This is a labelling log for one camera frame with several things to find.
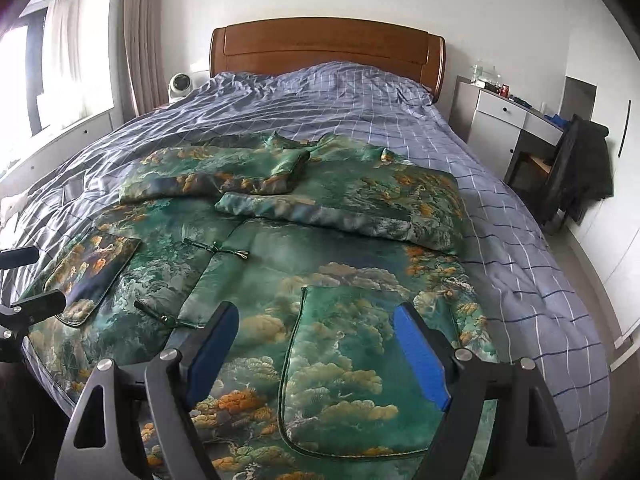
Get white wardrobe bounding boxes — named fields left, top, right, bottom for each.
left=560, top=0, right=640, bottom=346

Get white desk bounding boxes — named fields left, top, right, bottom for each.
left=447, top=76, right=566, bottom=181

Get white sheer curtain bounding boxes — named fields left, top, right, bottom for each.
left=37, top=0, right=83, bottom=128

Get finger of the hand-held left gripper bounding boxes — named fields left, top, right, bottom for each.
left=0, top=246, right=40, bottom=269
left=9, top=289, right=67, bottom=322

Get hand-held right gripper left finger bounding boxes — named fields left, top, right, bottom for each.
left=54, top=301, right=241, bottom=480

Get chair with dark jacket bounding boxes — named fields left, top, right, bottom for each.
left=542, top=114, right=615, bottom=226

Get white window-side cabinet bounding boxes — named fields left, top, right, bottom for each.
left=0, top=110, right=115, bottom=201

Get wooden bed headboard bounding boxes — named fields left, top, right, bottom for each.
left=209, top=18, right=447, bottom=101

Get brown curtain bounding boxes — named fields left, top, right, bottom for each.
left=122, top=0, right=168, bottom=118

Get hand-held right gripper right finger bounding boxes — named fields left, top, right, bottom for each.
left=392, top=302, right=578, bottom=480

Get person's dark pants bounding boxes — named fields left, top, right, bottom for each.
left=0, top=360, right=76, bottom=480

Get clear plastic container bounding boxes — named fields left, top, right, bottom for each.
left=470, top=62, right=501, bottom=86

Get window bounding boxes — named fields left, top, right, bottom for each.
left=0, top=10, right=48, bottom=161

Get green landscape print jacket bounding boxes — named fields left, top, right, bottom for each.
left=20, top=130, right=501, bottom=480

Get white cloth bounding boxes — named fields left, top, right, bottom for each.
left=0, top=192, right=23, bottom=223

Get white desk fan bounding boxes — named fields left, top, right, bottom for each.
left=167, top=72, right=193, bottom=101

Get bed with blue plaid sheet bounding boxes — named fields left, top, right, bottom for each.
left=0, top=61, right=611, bottom=480

